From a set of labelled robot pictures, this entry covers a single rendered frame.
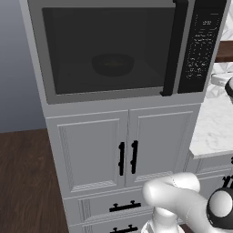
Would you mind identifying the brown wooden shelf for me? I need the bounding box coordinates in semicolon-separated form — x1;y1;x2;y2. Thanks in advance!
214;40;233;64

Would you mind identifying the grey microwave oven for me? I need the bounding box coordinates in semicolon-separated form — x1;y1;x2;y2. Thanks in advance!
19;0;233;106

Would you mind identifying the white cupboard door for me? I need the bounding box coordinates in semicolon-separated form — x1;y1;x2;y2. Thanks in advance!
46;109;130;200
124;104;202;188
196;173;233;199

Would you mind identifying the black microwave door handle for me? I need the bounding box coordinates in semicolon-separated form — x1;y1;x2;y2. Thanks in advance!
159;0;189;97

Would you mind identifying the white drawer front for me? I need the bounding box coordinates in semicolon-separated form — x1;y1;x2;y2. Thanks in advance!
63;187;154;228
194;154;233;176
68;212;154;233

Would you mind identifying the black cupboard door handle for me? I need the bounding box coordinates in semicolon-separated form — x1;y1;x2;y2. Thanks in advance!
117;141;126;177
129;139;139;175
221;175;233;189

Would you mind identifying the dark bowl with waffle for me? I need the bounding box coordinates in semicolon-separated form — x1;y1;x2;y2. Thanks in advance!
91;53;136;77

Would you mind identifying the dark glass microwave door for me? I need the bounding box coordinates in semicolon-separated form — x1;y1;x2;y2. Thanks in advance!
26;0;189;105

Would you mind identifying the black drawer handle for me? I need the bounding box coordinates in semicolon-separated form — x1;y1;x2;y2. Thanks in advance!
109;224;139;233
108;199;143;213

